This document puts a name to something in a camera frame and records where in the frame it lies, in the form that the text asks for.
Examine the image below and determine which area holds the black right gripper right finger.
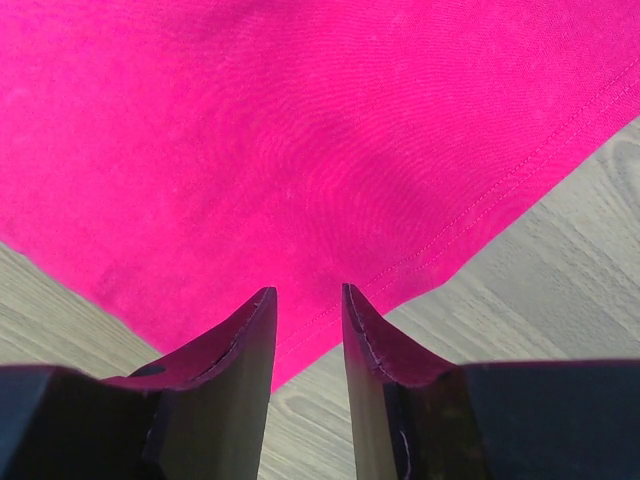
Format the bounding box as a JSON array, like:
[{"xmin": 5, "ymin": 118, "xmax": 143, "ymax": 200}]
[{"xmin": 342, "ymin": 284, "xmax": 483, "ymax": 479}]

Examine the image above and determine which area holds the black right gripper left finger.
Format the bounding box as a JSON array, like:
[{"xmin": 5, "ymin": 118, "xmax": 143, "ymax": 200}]
[{"xmin": 107, "ymin": 287, "xmax": 277, "ymax": 479}]

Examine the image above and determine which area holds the pink red t-shirt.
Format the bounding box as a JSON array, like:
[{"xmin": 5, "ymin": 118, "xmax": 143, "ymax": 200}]
[{"xmin": 1, "ymin": 1, "xmax": 639, "ymax": 386}]

